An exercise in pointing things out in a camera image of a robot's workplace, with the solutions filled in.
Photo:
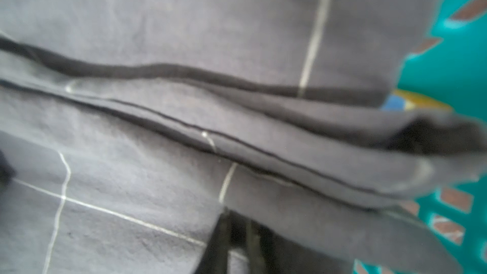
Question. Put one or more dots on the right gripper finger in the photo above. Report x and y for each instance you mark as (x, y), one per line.
(234, 231)

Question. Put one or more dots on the dark grey checked pillowcase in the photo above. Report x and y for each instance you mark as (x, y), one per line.
(128, 126)

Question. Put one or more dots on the pale yellow zigzag pillowcase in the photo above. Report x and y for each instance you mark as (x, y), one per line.
(408, 100)

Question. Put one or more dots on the teal plastic basket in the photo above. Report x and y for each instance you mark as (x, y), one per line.
(450, 66)

